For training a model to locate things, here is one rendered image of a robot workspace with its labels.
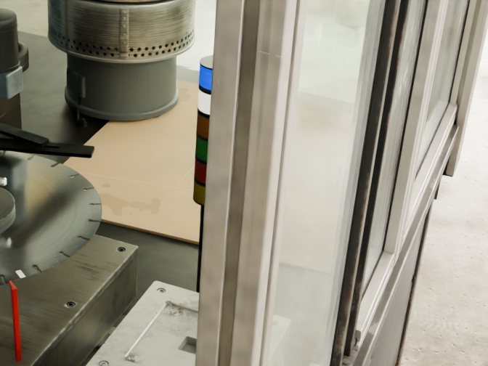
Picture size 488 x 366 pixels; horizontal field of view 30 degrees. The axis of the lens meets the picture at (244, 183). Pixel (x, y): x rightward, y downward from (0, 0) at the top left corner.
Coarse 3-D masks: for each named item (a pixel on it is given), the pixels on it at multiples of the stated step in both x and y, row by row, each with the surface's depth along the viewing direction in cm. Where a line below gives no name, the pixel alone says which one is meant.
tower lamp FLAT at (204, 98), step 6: (198, 90) 111; (204, 90) 109; (198, 96) 111; (204, 96) 109; (210, 96) 109; (198, 102) 111; (204, 102) 110; (210, 102) 109; (198, 108) 111; (204, 108) 110; (204, 114) 110
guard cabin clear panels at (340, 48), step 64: (0, 0) 229; (320, 0) 68; (384, 0) 93; (448, 0) 149; (192, 64) 218; (320, 64) 72; (448, 64) 175; (320, 128) 78; (320, 192) 85; (384, 192) 129; (320, 256) 93; (320, 320) 102
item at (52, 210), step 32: (0, 160) 127; (32, 160) 127; (32, 192) 120; (64, 192) 121; (96, 192) 121; (32, 224) 113; (64, 224) 114; (96, 224) 114; (0, 256) 107; (32, 256) 107; (64, 256) 108
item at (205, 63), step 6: (204, 60) 109; (210, 60) 109; (204, 66) 108; (210, 66) 108; (204, 72) 108; (210, 72) 108; (204, 78) 108; (210, 78) 108; (204, 84) 109; (210, 84) 108; (210, 90) 109
